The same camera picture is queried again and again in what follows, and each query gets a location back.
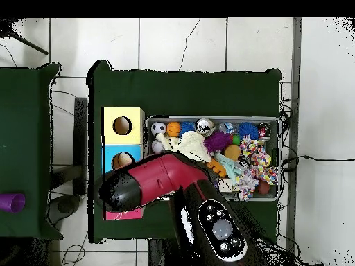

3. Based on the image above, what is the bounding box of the wooden box with three holes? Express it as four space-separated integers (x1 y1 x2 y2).
101 106 146 221

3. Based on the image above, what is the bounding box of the clear mesh bin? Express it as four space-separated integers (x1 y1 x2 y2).
144 115 281 202

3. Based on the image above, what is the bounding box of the cream knitted cloth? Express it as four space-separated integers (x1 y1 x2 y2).
156 130 214 164

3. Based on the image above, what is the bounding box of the small orange basketball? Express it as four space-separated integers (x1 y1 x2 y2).
166 121 182 139

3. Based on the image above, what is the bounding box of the small soccer ball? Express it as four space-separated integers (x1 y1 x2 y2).
150 121 167 137

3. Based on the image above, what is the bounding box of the purple spiky ball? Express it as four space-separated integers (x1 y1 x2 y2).
203 131 234 154

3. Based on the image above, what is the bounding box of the orange foam ball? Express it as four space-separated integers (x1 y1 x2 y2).
223 144 242 161

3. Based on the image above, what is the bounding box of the blue spiky ball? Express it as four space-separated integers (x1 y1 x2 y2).
237 121 260 141

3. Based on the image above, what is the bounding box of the colourful patterned cloth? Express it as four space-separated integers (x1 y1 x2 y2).
232 137 280 201

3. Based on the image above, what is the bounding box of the green cloth side table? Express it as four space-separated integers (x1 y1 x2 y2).
0 60 63 241

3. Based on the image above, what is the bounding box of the purple plastic cup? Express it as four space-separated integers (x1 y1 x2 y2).
0 193 27 214

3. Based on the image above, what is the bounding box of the black tripod leg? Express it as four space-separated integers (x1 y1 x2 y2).
0 19 50 56

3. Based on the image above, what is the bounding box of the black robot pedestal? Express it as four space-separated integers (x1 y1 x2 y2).
147 238 180 266

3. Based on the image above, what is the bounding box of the black floor cable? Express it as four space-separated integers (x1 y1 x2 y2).
282 154 355 166

